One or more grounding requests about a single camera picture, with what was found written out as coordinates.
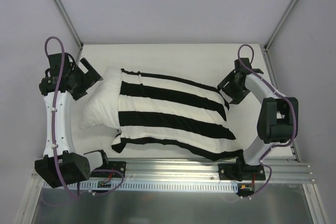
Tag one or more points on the black white striped pillowcase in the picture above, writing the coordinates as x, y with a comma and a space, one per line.
167, 110

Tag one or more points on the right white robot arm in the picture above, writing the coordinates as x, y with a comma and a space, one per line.
276, 126

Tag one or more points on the left aluminium frame post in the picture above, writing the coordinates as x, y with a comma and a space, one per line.
68, 22

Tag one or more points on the white pillow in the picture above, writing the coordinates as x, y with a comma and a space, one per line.
102, 106

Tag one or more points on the right aluminium frame post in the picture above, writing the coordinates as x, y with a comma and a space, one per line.
281, 23

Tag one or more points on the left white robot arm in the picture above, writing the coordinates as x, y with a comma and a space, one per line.
59, 148

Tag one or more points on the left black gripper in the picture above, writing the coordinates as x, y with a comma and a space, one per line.
89, 74

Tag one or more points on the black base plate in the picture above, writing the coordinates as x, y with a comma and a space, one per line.
240, 172
120, 166

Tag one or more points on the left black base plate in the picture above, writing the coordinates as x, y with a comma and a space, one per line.
120, 166

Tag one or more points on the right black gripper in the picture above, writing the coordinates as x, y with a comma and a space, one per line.
231, 89

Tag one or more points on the white slotted cable duct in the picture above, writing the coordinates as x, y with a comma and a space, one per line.
133, 185

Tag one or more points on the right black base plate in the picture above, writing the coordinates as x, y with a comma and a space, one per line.
240, 172

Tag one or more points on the aluminium frame post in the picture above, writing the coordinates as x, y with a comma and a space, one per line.
68, 22
281, 23

